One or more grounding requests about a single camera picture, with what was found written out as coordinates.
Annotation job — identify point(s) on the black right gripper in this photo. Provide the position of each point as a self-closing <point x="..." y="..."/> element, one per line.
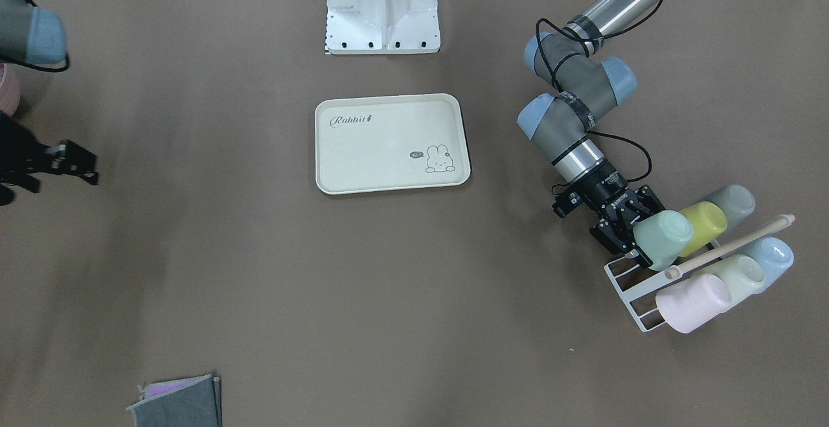
<point x="19" y="153"/>

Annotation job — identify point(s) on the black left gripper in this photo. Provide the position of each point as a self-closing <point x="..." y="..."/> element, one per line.
<point x="607" y="190"/>

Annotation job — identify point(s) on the green cup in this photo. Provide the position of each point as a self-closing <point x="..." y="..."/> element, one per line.
<point x="663" y="237"/>

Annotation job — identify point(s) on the cream rabbit tray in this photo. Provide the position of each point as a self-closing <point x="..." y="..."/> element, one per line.
<point x="404" y="142"/>

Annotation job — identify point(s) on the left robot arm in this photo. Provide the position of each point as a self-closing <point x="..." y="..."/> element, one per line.
<point x="562" y="123"/>

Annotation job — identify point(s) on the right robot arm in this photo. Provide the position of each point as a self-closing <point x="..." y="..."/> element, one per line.
<point x="35" y="38"/>

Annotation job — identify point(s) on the yellow cup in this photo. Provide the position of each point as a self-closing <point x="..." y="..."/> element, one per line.
<point x="708" y="222"/>

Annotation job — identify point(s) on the pink cup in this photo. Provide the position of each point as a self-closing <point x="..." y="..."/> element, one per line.
<point x="692" y="303"/>

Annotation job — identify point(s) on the grey cup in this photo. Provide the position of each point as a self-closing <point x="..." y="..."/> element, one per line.
<point x="736" y="202"/>

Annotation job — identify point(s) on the cream white cup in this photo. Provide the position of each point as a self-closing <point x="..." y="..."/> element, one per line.
<point x="742" y="275"/>

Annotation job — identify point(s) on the light blue cup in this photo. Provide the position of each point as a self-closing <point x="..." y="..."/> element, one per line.
<point x="773" y="255"/>

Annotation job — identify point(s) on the folded grey cloth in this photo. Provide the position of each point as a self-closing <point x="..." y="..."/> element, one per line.
<point x="194" y="401"/>

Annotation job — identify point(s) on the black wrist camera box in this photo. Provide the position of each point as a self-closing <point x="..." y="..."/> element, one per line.
<point x="566" y="202"/>

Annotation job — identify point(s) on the white wire cup rack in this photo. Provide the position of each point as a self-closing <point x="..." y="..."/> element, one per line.
<point x="637" y="287"/>

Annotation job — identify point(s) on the wooden rack handle rod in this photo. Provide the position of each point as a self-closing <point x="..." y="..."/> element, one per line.
<point x="779" y="223"/>

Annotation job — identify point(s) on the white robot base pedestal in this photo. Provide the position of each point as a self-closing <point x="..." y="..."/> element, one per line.
<point x="364" y="27"/>

